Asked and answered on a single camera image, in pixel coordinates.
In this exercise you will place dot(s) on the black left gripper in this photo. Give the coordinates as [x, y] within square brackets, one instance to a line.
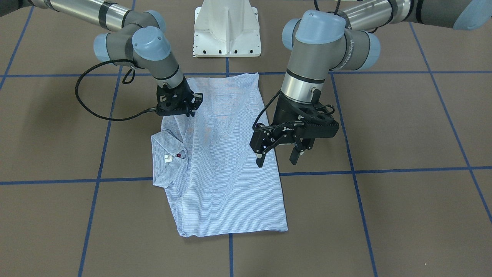
[285, 110]

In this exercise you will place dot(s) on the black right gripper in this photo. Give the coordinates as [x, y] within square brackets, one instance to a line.
[187, 94]

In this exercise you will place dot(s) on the light blue striped shirt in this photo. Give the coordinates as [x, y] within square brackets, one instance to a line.
[207, 168]

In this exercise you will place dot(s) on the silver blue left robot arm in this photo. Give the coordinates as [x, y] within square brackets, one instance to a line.
[323, 42]

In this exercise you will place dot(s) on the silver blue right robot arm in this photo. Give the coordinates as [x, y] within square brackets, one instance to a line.
[133, 39]

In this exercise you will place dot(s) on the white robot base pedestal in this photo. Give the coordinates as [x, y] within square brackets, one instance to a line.
[226, 28]

